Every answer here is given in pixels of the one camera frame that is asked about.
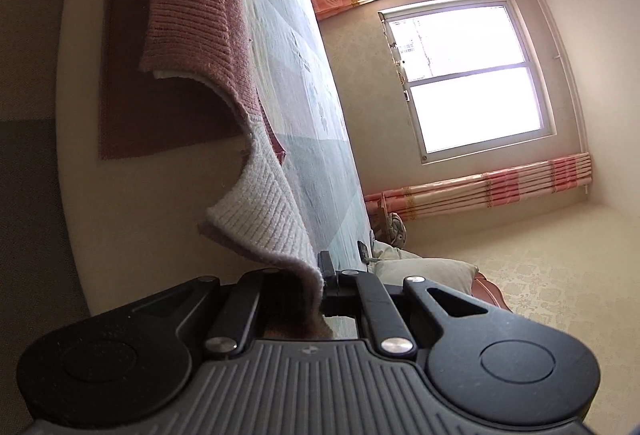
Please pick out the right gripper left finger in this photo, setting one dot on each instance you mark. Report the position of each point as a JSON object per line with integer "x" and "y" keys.
{"x": 119, "y": 367}

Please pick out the white framed window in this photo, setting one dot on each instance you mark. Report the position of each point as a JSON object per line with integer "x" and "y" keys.
{"x": 470, "y": 76}

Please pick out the wooden headboard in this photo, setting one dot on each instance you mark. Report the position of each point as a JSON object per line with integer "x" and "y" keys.
{"x": 488, "y": 292}

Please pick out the cream floral pillow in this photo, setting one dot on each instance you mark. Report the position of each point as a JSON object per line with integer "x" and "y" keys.
{"x": 454, "y": 274}

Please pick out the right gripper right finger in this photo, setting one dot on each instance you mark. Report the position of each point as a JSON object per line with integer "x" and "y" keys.
{"x": 483, "y": 364}

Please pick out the patchwork pastel bed quilt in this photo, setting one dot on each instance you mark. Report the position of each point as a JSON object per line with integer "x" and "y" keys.
{"x": 299, "y": 192}

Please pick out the pink and white knit sweater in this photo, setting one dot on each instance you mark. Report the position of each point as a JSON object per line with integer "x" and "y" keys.
{"x": 240, "y": 114}

